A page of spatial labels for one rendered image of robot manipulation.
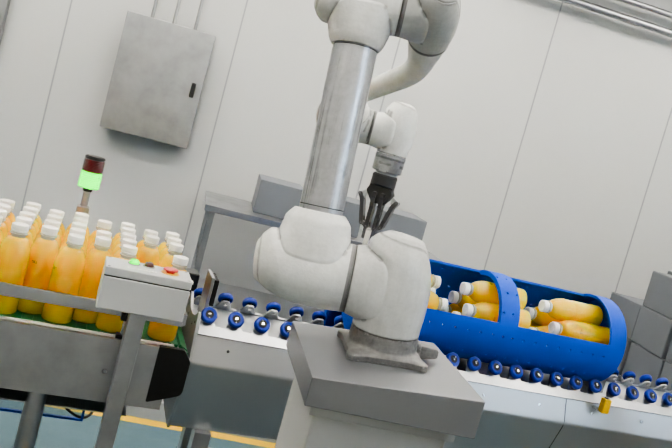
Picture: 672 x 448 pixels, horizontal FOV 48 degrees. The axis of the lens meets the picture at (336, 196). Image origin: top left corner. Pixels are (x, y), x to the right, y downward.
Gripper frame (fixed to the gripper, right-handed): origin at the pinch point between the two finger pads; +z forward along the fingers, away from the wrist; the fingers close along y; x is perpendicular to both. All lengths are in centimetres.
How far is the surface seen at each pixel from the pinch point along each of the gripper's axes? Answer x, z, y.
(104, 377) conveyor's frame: -58, 45, -38
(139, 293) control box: -65, 19, -30
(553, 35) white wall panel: 383, -143, -11
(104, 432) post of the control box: -63, 55, -31
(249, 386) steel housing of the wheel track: -26, 45, -13
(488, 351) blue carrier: 17, 23, 41
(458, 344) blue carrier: 10.0, 22.8, 33.0
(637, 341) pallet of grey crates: 349, 56, 108
